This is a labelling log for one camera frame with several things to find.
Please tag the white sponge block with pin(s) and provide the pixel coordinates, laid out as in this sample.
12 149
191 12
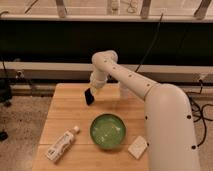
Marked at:
137 147

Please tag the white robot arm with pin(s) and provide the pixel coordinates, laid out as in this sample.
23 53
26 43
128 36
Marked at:
169 124

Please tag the metal rail beam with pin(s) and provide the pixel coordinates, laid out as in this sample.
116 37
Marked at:
81 71

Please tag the green bowl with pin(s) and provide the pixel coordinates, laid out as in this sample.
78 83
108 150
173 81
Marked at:
107 131

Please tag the white plastic bottle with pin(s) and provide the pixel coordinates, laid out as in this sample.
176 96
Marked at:
57 149

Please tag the black eraser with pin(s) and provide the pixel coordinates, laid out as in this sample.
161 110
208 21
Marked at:
89 97

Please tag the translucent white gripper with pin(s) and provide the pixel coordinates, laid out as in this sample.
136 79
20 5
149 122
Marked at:
93 90

